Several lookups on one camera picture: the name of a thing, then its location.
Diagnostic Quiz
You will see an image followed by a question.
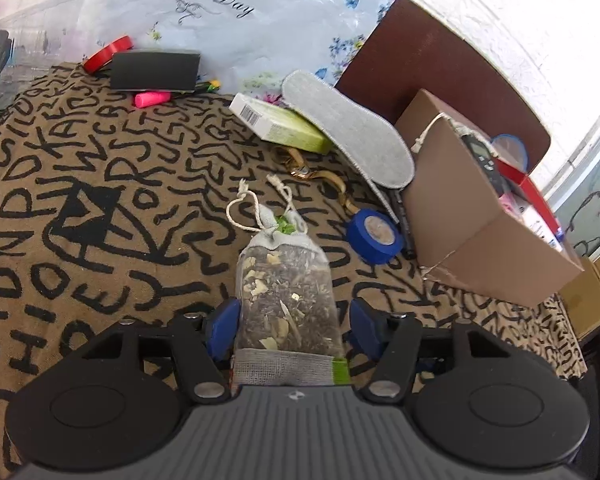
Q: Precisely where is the dried herb sachet bag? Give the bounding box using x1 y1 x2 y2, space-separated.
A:
226 179 351 387

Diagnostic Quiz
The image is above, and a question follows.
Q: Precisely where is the tan strap wristwatch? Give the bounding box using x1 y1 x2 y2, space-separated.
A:
271 146 361 213

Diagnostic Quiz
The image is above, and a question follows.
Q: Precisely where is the black marker pen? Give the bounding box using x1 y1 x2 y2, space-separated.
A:
390 187 417 260

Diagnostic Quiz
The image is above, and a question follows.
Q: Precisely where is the brown cardboard box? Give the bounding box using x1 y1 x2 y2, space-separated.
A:
394 89 586 308

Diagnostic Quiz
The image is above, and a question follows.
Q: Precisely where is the yellow highlighter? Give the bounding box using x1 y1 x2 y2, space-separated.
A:
172 79 222 95

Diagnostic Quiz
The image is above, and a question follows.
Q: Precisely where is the small white packet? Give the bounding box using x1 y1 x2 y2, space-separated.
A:
520 205 565 252

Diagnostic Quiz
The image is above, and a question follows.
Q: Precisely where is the white floral plastic bag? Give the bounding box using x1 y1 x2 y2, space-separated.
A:
10 0 401 111

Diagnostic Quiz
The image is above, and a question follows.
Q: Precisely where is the black digital timer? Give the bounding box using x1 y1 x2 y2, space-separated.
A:
460 132 513 196

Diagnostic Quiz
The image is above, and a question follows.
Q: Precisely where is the green and white carton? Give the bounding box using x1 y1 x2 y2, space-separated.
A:
229 92 333 156

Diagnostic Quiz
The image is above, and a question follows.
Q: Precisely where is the grey felt insole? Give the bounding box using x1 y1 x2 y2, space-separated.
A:
281 71 415 188
330 140 401 223

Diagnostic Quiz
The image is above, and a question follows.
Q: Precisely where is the clear plastic storage box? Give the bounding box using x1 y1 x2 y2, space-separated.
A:
0 0 101 126

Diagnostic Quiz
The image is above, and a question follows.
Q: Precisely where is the red flat case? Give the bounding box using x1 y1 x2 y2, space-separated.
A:
495 157 561 226

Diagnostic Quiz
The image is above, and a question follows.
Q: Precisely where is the small tan cardboard box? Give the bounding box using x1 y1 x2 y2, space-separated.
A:
560 255 600 341

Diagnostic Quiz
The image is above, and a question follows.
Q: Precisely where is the black foam block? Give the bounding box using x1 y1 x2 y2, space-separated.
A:
110 50 202 93

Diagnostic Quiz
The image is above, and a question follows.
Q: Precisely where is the pink highlighter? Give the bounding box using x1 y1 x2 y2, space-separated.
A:
134 90 173 108

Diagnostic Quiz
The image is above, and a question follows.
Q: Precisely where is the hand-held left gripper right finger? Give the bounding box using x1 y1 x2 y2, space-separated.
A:
349 297 518 403

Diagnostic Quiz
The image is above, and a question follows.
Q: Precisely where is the red tape roll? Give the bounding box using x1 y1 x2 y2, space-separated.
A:
82 36 135 75

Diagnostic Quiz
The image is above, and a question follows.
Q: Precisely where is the brown black patterned blanket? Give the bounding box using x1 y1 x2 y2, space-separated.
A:
0 62 586 480

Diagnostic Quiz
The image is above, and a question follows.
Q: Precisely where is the dark brown wooden board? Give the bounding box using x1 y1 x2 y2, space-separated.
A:
334 0 552 176

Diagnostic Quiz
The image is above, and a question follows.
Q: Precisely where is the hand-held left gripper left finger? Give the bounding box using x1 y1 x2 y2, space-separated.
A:
87 299 241 405

